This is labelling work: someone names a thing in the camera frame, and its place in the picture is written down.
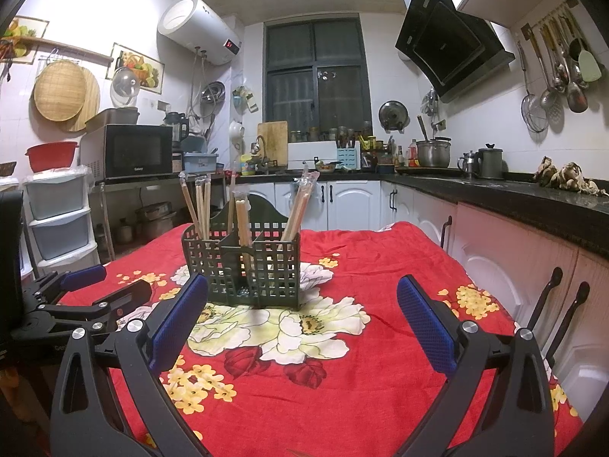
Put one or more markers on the hanging steel bowl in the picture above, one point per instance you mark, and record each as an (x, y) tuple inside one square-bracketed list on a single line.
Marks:
[(212, 93)]

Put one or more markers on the red floral tablecloth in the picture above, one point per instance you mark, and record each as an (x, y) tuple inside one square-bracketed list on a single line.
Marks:
[(371, 257)]

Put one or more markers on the black blender jug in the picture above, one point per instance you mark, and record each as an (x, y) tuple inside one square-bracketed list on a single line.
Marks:
[(175, 126)]

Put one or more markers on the metal shelf rack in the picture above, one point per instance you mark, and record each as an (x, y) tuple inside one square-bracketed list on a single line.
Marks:
[(123, 184)]

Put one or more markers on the black kitchen countertop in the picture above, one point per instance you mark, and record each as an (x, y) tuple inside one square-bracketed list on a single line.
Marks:
[(476, 190)]

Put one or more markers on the row of glass jars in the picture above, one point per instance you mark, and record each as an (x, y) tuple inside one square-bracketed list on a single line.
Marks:
[(328, 134)]

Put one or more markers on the steel canister with lid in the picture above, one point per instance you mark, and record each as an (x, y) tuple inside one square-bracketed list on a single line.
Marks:
[(490, 164)]

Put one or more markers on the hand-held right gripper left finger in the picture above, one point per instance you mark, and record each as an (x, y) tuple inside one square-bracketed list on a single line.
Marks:
[(178, 323)]

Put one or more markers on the fruit wall picture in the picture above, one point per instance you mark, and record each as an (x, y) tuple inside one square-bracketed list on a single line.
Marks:
[(24, 33), (142, 69)]

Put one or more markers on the glass pot lid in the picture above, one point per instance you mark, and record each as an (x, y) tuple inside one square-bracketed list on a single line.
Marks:
[(124, 86)]

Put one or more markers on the round wooden board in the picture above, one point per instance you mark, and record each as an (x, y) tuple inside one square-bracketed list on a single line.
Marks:
[(92, 100)]

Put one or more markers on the group of chopsticks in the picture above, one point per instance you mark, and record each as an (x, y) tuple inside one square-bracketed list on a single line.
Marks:
[(242, 228)]

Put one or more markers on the wooden wall shelf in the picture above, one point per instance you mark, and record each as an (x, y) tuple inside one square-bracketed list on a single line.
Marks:
[(71, 50)]

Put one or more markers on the small steel kettle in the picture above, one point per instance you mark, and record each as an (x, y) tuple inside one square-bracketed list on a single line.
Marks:
[(468, 164)]

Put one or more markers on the round bamboo tray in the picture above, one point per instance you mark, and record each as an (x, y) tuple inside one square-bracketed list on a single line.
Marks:
[(59, 90)]

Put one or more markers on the blue white cutlery holder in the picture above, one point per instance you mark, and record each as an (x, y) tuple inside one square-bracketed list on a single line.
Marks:
[(348, 159)]

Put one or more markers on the grey plastic drawer tower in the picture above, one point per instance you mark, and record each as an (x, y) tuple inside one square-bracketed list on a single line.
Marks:
[(62, 219)]

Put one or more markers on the yellow dish soap bottle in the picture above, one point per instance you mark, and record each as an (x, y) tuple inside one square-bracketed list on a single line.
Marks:
[(247, 165)]

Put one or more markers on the lidded metal pot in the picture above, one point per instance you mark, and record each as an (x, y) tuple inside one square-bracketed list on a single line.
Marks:
[(152, 221)]

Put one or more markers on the bowl of food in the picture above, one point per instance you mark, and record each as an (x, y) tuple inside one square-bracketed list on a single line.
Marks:
[(328, 166)]

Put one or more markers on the green spatula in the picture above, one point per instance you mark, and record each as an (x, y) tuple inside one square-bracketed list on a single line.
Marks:
[(590, 66)]

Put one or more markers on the white water heater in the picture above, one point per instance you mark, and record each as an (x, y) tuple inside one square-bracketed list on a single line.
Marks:
[(195, 24)]

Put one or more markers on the dark window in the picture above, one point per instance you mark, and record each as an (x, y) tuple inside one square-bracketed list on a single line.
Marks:
[(314, 71)]

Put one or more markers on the grey rectangular tub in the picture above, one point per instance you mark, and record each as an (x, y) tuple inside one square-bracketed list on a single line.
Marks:
[(114, 116)]

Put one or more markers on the large steel pot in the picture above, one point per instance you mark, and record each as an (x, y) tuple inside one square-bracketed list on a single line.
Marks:
[(433, 152)]

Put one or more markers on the pile of ginger roots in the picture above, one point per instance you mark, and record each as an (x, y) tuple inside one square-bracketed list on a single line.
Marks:
[(566, 176)]

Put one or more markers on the chrome faucet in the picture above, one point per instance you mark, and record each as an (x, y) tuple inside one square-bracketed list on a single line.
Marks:
[(260, 150)]

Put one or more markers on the white base cabinets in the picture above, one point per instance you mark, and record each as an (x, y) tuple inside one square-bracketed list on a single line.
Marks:
[(357, 200)]

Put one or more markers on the dark green utensil holder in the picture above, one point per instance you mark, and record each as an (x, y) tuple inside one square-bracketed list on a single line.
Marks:
[(264, 212)]

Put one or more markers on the steel ladle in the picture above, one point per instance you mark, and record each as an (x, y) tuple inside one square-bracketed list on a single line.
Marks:
[(576, 100)]

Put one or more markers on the black microwave oven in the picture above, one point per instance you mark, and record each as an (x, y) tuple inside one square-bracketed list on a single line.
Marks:
[(138, 150)]

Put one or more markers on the wooden cutting board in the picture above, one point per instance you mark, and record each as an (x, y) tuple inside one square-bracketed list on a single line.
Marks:
[(273, 140)]

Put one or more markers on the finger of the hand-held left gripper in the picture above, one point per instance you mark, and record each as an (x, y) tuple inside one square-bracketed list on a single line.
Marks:
[(119, 300), (83, 276)]

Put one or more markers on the black range hood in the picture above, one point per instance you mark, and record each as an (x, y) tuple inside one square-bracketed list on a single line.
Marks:
[(447, 43)]

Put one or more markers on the dark hanging pot lid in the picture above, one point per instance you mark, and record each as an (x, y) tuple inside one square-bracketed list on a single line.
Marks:
[(393, 115)]

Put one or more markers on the orange sauce bottle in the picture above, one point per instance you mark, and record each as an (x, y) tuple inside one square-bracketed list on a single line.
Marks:
[(412, 154)]

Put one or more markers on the steel skimmer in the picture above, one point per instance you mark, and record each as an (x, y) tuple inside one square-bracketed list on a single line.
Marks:
[(548, 100)]

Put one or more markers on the blue dish basket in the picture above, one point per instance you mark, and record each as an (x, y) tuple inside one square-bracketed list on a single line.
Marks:
[(201, 162)]

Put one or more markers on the red plastic basin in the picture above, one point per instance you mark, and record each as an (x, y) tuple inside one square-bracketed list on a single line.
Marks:
[(52, 157)]

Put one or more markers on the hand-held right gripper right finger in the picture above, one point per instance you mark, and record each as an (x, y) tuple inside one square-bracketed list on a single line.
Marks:
[(426, 323)]

